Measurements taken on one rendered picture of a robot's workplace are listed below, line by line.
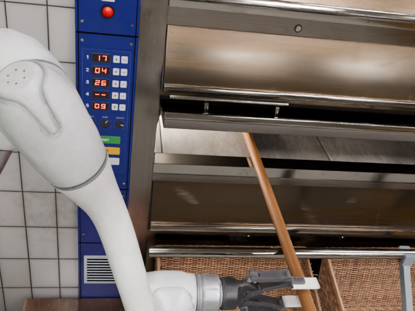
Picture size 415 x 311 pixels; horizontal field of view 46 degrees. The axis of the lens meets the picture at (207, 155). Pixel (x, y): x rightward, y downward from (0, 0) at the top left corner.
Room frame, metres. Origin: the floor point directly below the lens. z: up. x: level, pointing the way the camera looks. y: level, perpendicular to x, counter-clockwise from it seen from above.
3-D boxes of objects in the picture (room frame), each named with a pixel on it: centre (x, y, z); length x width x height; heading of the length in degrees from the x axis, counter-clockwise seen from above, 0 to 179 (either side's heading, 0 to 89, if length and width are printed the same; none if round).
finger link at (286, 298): (0.81, -0.27, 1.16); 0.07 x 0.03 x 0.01; 103
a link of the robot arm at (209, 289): (0.76, -0.05, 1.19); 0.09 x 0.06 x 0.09; 13
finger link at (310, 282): (0.81, -0.27, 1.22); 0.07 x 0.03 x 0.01; 103
